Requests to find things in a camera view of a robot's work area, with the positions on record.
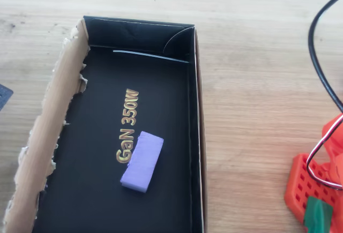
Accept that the purple foam block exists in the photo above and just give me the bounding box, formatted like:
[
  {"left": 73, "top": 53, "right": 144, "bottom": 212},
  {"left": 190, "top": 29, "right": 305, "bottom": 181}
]
[{"left": 120, "top": 131, "right": 165, "bottom": 193}]

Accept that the black cardboard box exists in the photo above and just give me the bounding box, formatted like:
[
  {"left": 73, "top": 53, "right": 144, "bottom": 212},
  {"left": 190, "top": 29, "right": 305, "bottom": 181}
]
[{"left": 2, "top": 15, "right": 208, "bottom": 233}]

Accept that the dark grey tape patch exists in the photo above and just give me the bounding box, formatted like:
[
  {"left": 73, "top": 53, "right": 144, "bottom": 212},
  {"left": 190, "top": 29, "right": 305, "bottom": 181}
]
[{"left": 0, "top": 84, "right": 13, "bottom": 112}]

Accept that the white red black servo cable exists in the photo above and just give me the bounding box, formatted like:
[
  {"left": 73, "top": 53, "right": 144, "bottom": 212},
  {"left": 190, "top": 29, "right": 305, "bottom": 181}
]
[{"left": 306, "top": 115, "right": 343, "bottom": 191}]

